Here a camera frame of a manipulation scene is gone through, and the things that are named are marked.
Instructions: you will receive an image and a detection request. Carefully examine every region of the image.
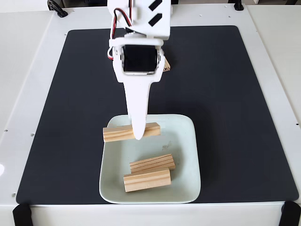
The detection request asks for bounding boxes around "red black white servo cable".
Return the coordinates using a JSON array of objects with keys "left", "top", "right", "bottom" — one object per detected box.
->
[{"left": 107, "top": 8, "right": 133, "bottom": 61}]

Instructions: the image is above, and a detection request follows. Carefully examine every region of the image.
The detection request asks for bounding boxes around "black rubber mat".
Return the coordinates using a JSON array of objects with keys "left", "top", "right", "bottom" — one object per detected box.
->
[{"left": 16, "top": 25, "right": 299, "bottom": 205}]

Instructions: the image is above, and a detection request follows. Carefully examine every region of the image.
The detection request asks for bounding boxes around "pale green square plate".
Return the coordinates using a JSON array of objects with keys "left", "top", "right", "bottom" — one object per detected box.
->
[{"left": 98, "top": 114, "right": 202, "bottom": 204}]

